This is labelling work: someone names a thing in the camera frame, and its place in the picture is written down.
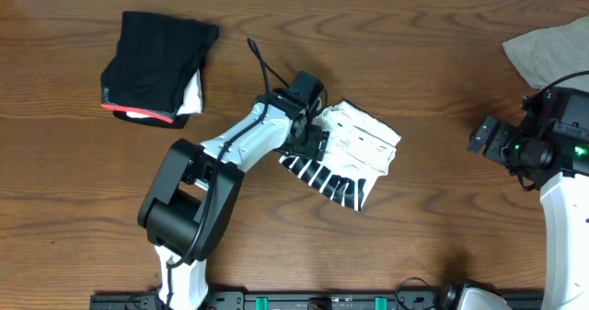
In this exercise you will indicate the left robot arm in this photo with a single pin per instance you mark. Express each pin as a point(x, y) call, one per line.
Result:
point(188, 207)

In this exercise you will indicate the white t-shirt black logo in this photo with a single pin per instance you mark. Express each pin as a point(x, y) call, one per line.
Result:
point(359, 150)

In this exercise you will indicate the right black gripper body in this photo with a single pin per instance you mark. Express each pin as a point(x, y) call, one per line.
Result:
point(512, 150)

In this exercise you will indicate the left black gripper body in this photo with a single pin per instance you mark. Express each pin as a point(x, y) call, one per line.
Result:
point(311, 141)

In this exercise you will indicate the white folded garment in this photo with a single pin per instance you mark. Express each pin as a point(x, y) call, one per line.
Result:
point(191, 104)

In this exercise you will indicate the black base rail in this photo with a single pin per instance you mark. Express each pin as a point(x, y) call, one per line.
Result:
point(272, 301)

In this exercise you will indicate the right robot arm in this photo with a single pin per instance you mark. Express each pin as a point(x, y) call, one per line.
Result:
point(556, 162)

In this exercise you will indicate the black folded garment red trim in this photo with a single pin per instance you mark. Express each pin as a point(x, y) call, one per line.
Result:
point(156, 57)

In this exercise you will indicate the beige khaki shorts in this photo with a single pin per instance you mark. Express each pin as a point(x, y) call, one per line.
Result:
point(545, 55)

